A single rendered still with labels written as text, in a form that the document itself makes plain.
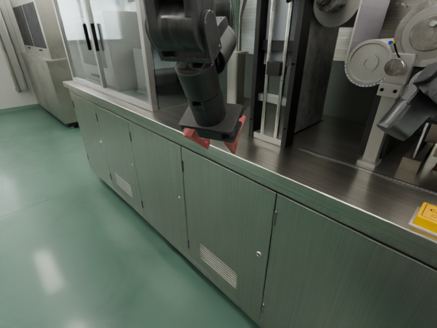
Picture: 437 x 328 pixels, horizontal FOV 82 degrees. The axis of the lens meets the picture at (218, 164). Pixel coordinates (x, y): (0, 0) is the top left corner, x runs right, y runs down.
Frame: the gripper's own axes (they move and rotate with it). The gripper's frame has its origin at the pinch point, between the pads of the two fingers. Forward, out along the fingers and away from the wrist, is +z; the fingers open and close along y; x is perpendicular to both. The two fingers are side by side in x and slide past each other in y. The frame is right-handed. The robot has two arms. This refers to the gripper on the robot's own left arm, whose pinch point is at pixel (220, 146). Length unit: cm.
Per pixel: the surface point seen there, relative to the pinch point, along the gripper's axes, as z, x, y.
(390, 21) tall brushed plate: 17, -78, -33
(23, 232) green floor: 103, 31, 161
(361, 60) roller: 10, -45, -25
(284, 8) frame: -2, -51, -2
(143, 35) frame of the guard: 10, -57, 60
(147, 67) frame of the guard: 21, -50, 60
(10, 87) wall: 163, -156, 484
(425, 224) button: 16.3, -1.2, -41.1
